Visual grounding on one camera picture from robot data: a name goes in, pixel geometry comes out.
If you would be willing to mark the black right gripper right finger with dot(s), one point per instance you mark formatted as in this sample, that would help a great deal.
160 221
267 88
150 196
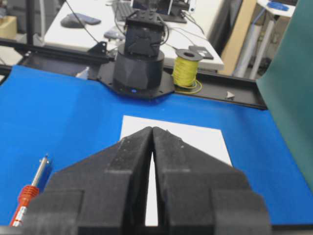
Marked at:
198 194

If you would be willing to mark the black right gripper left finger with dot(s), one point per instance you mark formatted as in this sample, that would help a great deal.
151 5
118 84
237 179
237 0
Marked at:
104 194

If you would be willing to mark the red handled soldering iron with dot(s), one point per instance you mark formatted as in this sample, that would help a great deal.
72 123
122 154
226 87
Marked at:
28 193

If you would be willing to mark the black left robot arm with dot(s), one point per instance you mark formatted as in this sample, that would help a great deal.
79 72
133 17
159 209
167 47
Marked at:
138 68

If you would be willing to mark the white foam board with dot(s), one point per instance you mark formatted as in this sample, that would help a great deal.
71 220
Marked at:
207 140

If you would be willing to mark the blue table mat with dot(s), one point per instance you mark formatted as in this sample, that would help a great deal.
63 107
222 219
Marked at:
68 119

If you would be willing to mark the green backdrop sheet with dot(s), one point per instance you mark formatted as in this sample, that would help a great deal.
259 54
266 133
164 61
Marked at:
287 90

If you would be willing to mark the white background desk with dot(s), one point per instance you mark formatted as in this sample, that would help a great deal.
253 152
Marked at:
181 36

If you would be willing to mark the grey computer mouse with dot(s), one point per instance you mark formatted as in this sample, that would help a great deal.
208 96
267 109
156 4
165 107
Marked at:
78 20

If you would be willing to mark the yellow wire spool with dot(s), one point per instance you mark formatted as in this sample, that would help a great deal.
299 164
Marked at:
185 72

